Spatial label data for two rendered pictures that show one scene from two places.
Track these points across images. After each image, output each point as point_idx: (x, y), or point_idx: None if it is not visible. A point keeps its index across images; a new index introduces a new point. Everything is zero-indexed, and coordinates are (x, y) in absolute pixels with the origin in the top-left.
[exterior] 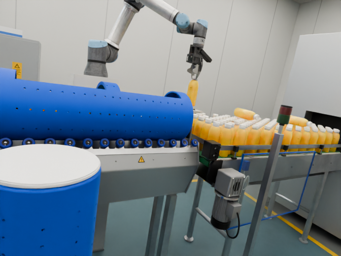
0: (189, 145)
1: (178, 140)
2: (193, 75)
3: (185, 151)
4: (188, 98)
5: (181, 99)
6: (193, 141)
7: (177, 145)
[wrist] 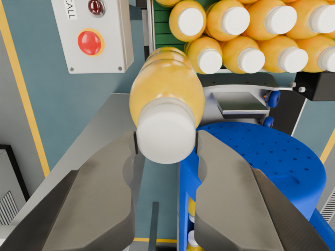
0: (248, 90)
1: (213, 99)
2: (167, 163)
3: (268, 115)
4: (317, 199)
5: (311, 214)
6: (276, 104)
7: (242, 118)
